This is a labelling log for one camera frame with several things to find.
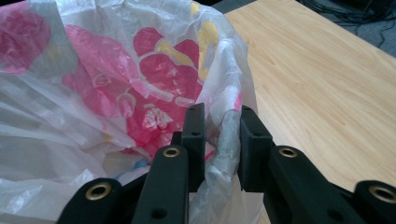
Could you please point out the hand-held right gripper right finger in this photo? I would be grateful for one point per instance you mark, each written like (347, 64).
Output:
(258, 155)

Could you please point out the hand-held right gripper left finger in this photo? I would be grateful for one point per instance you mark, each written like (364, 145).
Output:
(193, 146)

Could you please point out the white plastic bag pink print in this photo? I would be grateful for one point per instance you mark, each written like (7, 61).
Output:
(93, 93)

